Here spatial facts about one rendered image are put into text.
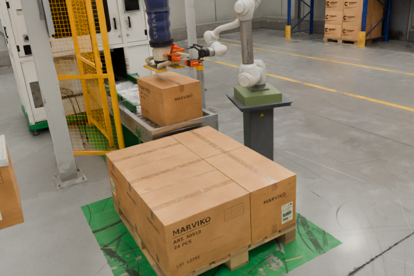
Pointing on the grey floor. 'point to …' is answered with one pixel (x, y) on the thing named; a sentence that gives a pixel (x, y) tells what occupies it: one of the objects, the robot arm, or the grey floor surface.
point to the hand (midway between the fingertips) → (188, 55)
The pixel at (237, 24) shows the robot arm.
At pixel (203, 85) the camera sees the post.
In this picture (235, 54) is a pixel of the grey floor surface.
